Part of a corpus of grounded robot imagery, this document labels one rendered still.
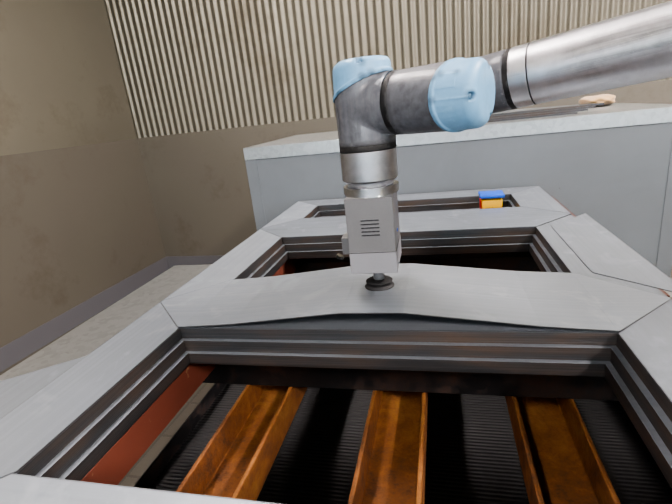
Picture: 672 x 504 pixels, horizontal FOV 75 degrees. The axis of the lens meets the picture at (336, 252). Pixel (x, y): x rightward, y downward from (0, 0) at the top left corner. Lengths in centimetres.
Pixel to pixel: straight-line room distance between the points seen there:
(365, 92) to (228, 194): 298
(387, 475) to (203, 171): 312
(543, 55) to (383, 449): 54
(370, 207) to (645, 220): 112
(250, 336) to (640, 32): 57
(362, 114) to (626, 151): 106
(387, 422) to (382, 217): 32
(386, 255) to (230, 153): 290
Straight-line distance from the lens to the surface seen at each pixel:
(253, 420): 76
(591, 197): 149
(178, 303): 76
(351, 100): 56
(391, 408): 74
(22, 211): 307
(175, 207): 376
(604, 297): 67
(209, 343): 65
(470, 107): 50
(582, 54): 59
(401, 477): 64
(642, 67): 59
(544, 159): 144
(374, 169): 56
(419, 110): 51
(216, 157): 348
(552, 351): 58
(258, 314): 63
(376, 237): 57
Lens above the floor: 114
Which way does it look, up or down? 18 degrees down
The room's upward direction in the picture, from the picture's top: 6 degrees counter-clockwise
